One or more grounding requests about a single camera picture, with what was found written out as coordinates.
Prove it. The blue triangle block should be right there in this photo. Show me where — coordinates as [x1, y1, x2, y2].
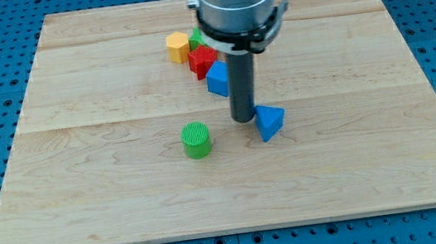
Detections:
[256, 105, 285, 142]

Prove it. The yellow hexagon block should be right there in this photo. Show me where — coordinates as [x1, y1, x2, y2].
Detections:
[165, 31, 190, 64]

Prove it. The green star block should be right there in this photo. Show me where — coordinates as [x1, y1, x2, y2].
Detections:
[189, 27, 205, 51]

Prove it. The black clamp ring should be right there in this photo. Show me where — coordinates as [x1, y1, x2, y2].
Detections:
[194, 0, 295, 61]

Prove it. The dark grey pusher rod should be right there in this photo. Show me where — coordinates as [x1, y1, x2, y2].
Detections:
[225, 53, 255, 123]

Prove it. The red star block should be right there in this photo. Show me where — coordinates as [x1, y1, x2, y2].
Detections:
[188, 45, 218, 80]

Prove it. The wooden board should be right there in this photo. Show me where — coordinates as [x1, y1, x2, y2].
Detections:
[0, 0, 436, 244]

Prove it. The green cylinder block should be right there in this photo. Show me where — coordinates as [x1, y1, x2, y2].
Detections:
[180, 122, 212, 160]

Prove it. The blue cube block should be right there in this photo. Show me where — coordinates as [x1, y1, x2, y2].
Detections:
[206, 60, 228, 97]

